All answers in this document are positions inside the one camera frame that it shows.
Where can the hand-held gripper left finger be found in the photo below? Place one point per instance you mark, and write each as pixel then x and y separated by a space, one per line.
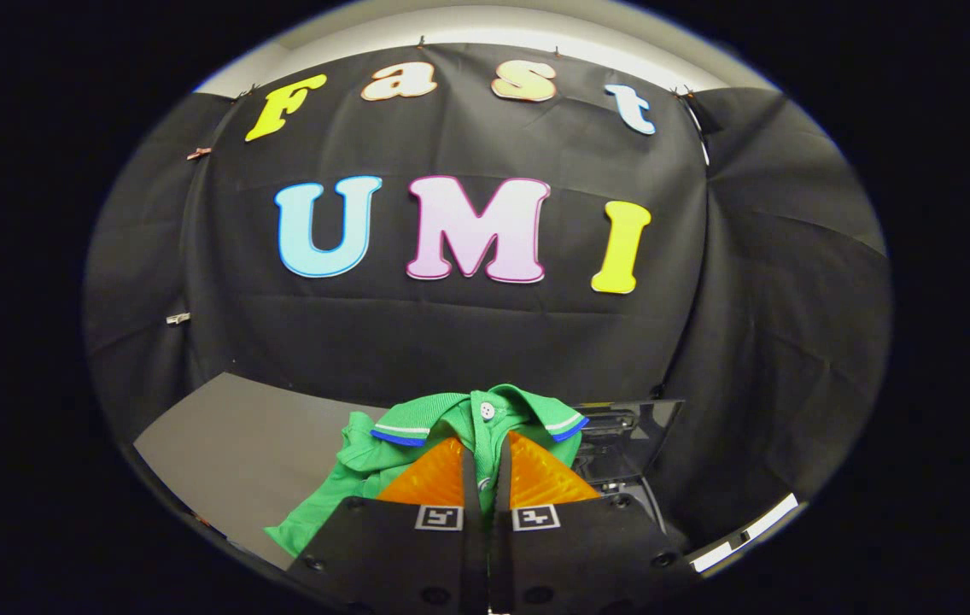
pixel 382 555

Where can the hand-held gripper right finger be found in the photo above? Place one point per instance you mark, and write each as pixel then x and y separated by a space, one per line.
pixel 587 555

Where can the green polo shirt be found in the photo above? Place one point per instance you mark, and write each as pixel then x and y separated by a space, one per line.
pixel 442 410

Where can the grey cabinet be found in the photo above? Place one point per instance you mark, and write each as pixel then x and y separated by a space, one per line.
pixel 237 444

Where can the black backdrop cloth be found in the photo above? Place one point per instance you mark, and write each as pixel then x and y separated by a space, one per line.
pixel 451 333

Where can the small silver clip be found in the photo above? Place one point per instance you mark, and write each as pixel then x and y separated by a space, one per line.
pixel 178 319

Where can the small red clip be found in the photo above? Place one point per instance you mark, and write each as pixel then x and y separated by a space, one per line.
pixel 199 154

